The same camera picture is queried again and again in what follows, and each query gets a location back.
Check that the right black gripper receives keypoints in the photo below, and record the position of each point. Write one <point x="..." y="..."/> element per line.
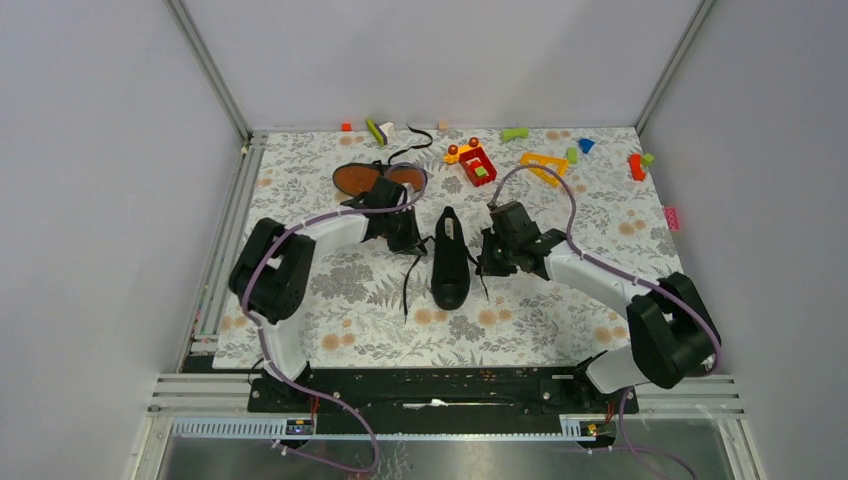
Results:
<point x="487" y="267"/>

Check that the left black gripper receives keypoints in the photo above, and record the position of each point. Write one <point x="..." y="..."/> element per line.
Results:
<point x="411" y="243"/>

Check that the black sneaker with laces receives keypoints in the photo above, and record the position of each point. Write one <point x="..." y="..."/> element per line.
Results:
<point x="451" y="276"/>

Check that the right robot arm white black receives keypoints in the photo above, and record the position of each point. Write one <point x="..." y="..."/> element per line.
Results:
<point x="670" y="331"/>

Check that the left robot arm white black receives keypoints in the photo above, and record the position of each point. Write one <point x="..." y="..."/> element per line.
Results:
<point x="271" y="274"/>

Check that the floral patterned table mat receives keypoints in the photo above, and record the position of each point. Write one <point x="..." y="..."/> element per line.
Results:
<point x="368" y="307"/>

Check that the overturned shoe orange sole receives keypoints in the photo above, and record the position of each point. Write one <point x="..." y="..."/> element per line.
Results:
<point x="353" y="179"/>

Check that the red duplo block assembly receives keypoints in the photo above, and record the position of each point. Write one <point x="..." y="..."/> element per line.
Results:
<point x="473" y="160"/>

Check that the green purple white toy blocks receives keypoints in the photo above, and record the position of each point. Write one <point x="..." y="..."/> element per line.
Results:
<point x="382" y="132"/>

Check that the green curved toy block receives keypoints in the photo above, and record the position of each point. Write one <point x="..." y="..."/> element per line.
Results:
<point x="508" y="135"/>

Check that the blue toy block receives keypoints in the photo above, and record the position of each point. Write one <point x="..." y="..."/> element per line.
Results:
<point x="586" y="145"/>

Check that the red and green toy blocks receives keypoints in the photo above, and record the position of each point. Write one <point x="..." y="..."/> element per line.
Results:
<point x="639" y="165"/>

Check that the pink lego brick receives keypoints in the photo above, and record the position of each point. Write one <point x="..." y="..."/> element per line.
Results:
<point x="672" y="218"/>

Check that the yellow triangular toy frame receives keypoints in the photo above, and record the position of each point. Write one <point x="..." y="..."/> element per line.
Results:
<point x="547" y="168"/>

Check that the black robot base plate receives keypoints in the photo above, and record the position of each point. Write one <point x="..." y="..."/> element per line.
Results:
<point x="418" y="402"/>

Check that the aluminium frame rails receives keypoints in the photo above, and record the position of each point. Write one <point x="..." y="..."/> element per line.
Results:
<point x="117" y="156"/>

